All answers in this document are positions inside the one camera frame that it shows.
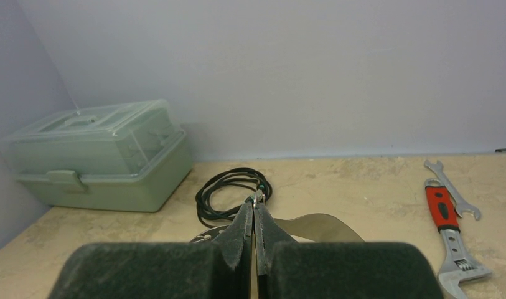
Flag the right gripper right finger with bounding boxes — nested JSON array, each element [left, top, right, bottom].
[[253, 204, 443, 298]]

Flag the red handled adjustable wrench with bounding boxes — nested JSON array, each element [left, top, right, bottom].
[[424, 178, 492, 298]]

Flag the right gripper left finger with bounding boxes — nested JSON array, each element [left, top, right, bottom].
[[49, 202, 253, 298]]

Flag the silver open-end wrench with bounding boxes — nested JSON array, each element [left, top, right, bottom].
[[424, 159, 482, 221]]

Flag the coiled black cable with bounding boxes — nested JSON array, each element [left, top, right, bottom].
[[195, 167, 273, 229]]

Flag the large metal keyring with keys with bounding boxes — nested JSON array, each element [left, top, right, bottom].
[[190, 190, 364, 243]]

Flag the green plastic toolbox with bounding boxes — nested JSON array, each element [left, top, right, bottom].
[[0, 100, 192, 212]]

